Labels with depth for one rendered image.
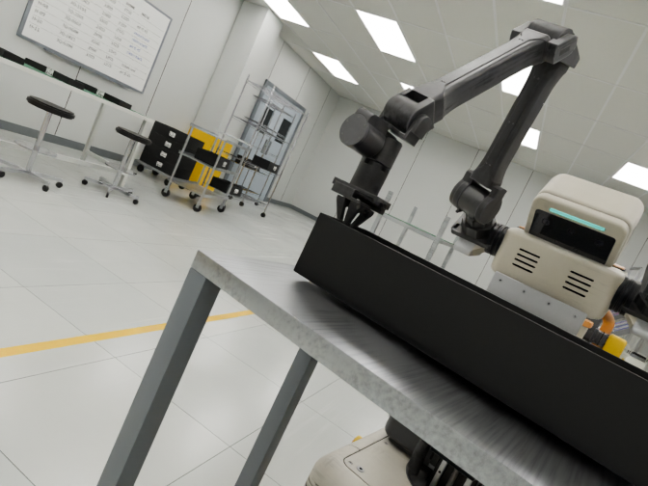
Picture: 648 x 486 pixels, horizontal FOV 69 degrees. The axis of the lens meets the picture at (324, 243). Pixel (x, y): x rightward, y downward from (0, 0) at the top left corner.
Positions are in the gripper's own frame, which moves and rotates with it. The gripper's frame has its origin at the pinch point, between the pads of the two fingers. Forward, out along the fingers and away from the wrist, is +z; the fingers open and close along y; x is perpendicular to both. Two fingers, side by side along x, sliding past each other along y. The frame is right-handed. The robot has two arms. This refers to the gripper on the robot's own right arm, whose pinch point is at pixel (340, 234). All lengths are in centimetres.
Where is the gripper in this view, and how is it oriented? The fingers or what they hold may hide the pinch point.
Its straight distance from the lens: 88.3
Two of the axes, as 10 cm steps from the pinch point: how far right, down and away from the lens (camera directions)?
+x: 5.1, 1.6, 8.5
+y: 7.4, 4.2, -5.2
